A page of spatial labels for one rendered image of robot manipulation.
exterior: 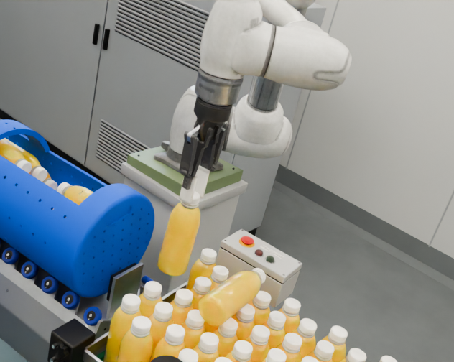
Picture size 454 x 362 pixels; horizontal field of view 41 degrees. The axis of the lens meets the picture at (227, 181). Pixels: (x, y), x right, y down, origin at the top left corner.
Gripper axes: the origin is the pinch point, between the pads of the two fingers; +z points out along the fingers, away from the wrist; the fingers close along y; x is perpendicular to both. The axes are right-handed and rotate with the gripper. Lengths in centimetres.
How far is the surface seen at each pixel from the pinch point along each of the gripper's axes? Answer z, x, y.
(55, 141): 122, -210, -163
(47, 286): 38.0, -26.4, 12.9
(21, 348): 67, -36, 10
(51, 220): 18.2, -26.4, 14.4
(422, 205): 97, 5, -273
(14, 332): 61, -37, 12
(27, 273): 38, -33, 13
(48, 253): 25.5, -24.3, 16.1
